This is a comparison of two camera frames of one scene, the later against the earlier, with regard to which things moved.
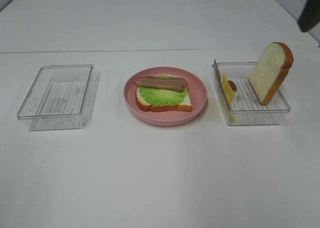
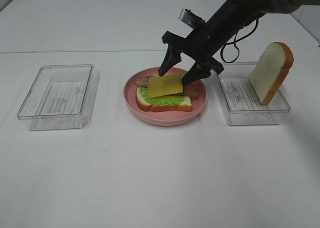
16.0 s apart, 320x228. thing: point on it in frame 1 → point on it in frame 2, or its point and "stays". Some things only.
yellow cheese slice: x=230 y=96 → x=165 y=85
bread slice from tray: x=185 y=105 stays
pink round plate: x=198 y=94 stays
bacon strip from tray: x=232 y=83 → x=190 y=89
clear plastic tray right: x=247 y=107 stays
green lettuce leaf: x=162 y=97 stays
